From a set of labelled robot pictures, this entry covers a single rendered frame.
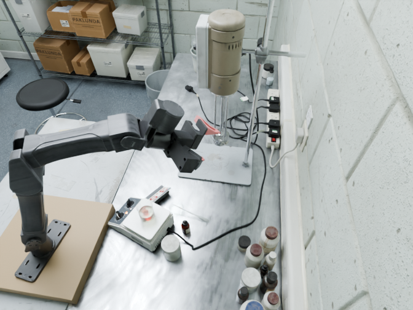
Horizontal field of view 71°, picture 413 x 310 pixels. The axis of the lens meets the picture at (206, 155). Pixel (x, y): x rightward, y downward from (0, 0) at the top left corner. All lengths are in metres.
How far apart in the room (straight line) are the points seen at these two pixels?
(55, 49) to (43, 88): 1.08
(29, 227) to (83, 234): 0.21
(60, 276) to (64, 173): 0.46
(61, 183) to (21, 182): 0.55
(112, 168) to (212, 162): 0.42
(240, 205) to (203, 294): 0.35
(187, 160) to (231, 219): 0.47
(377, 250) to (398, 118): 0.20
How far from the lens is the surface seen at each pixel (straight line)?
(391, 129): 0.53
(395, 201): 0.50
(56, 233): 1.11
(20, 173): 0.74
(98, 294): 1.04
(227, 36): 0.82
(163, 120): 0.67
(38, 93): 2.33
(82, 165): 1.33
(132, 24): 2.95
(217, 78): 0.89
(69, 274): 1.04
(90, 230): 1.08
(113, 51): 3.06
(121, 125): 0.67
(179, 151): 0.69
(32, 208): 0.87
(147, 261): 1.03
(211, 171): 1.19
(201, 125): 0.75
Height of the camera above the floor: 1.85
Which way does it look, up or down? 49 degrees down
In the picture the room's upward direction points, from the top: straight up
